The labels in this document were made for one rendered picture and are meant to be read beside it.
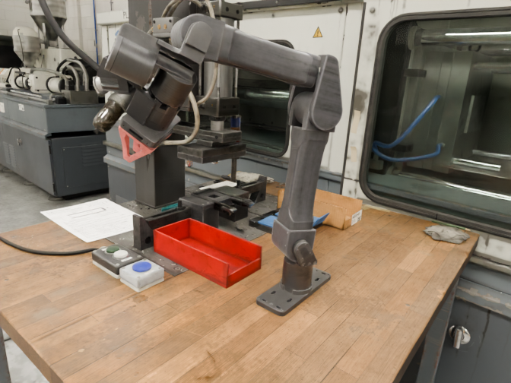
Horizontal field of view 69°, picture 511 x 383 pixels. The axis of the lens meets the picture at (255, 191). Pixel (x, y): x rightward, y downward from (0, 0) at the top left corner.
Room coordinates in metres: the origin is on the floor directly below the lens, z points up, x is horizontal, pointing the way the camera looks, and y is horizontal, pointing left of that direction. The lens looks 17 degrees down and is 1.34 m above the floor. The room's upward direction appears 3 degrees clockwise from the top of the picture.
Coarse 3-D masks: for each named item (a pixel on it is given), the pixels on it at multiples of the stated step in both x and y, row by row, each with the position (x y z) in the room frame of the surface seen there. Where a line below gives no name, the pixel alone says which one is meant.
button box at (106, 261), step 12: (36, 252) 0.80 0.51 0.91; (48, 252) 0.80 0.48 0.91; (60, 252) 0.80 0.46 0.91; (72, 252) 0.81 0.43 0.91; (84, 252) 0.82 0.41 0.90; (96, 252) 0.77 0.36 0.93; (132, 252) 0.78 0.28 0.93; (96, 264) 0.77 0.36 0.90; (108, 264) 0.73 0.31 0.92; (120, 264) 0.72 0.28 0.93
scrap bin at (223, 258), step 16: (176, 224) 0.91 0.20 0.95; (192, 224) 0.93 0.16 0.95; (160, 240) 0.83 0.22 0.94; (176, 240) 0.80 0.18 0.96; (192, 240) 0.92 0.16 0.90; (208, 240) 0.89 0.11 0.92; (224, 240) 0.86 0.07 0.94; (240, 240) 0.83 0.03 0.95; (176, 256) 0.80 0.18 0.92; (192, 256) 0.76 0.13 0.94; (208, 256) 0.73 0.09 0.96; (224, 256) 0.84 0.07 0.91; (240, 256) 0.83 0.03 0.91; (256, 256) 0.80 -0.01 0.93; (208, 272) 0.73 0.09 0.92; (224, 272) 0.70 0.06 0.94; (240, 272) 0.73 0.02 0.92
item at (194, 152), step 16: (176, 128) 1.13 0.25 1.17; (192, 128) 1.09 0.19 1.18; (208, 128) 1.09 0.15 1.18; (224, 128) 1.11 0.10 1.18; (192, 144) 1.05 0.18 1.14; (208, 144) 1.03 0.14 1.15; (224, 144) 1.07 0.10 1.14; (240, 144) 1.09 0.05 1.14; (192, 160) 0.99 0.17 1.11; (208, 160) 0.99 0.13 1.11
